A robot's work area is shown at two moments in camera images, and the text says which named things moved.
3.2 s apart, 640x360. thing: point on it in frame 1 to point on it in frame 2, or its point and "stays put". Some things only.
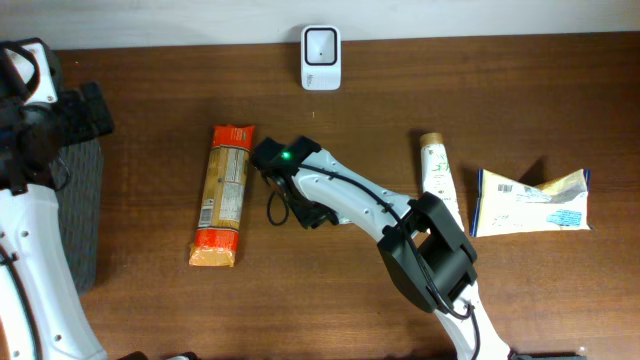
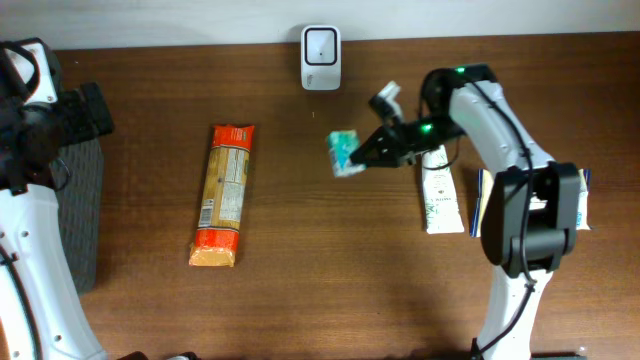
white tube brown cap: (436, 171) stays put
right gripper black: (308, 219) to (387, 137)
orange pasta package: (224, 196) stays put
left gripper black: (83, 127) stays put
